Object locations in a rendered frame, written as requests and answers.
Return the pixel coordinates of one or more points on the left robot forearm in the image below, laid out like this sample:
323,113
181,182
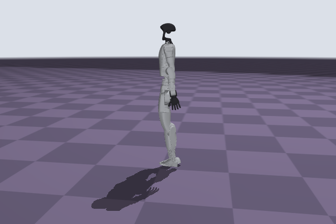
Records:
171,80

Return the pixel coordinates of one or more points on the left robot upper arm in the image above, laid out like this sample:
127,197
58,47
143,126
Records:
168,50

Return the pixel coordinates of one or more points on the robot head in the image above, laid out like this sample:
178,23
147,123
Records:
167,28

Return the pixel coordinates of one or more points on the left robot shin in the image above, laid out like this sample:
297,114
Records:
170,141

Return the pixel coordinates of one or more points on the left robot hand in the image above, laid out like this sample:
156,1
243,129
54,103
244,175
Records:
174,101

